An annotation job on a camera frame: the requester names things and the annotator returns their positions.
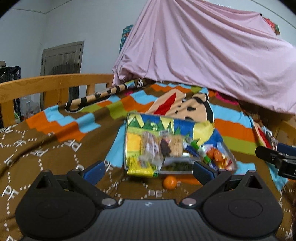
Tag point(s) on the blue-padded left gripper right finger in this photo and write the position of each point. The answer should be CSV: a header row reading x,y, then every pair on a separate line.
x,y
203,173

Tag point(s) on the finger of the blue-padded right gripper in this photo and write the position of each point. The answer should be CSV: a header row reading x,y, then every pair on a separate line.
x,y
286,149
269,155

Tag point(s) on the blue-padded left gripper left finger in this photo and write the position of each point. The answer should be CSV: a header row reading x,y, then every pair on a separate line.
x,y
94,173

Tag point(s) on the green snack tube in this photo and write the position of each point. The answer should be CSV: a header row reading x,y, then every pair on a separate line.
x,y
199,150

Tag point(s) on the brown biscuit packet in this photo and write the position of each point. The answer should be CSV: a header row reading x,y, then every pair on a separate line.
x,y
150,149

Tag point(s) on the white red snack packet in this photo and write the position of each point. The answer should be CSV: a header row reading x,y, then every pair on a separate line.
x,y
171,145

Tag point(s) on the cardboard box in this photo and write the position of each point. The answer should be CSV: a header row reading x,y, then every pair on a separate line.
x,y
283,128

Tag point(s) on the orange snack packet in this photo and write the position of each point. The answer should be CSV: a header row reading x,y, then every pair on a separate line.
x,y
219,159

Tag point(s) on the orange tangerine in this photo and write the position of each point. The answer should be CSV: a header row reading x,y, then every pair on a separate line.
x,y
170,183

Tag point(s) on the colourful cartoon blanket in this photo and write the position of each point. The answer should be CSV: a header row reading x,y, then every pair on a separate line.
x,y
60,141

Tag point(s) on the colourful painted tray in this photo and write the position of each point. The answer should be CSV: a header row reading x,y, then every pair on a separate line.
x,y
204,134

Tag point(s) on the pink draped bed sheet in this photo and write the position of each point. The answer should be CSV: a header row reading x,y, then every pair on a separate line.
x,y
195,42

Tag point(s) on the grey wooden door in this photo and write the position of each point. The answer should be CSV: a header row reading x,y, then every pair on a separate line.
x,y
62,59

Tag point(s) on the black plastic crate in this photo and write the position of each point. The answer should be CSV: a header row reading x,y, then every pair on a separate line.
x,y
9,76

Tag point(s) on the wooden bed rail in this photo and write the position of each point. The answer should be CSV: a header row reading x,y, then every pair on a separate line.
x,y
28,86

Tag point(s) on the colourful wall poster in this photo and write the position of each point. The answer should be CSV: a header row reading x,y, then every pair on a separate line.
x,y
125,33

